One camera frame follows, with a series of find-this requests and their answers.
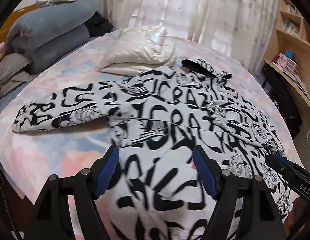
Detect black white graffiti print garment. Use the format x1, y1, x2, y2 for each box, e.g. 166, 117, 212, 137
13, 60, 291, 239

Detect person right hand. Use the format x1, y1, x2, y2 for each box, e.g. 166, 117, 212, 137
284, 197, 310, 240

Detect pastel cat print bedsheet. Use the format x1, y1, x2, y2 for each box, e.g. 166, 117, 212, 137
0, 28, 303, 240

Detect pink storage boxes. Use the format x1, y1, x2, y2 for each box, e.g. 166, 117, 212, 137
275, 53, 298, 75

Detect wooden bookshelf desk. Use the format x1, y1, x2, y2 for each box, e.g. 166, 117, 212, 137
264, 0, 310, 121

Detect grey beige pillow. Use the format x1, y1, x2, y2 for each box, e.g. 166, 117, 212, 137
0, 53, 32, 99

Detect white floral curtain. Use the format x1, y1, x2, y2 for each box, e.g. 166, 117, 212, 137
99, 0, 279, 73

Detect cream shiny puffer jacket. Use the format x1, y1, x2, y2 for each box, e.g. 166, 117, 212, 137
99, 26, 177, 76

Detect blue rolled blanket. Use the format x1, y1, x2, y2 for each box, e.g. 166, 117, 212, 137
6, 0, 98, 74

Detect orange wooden headboard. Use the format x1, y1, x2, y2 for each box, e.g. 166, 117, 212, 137
0, 4, 39, 43

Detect black fuzzy garment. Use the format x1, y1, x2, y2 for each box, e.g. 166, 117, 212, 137
84, 11, 114, 37

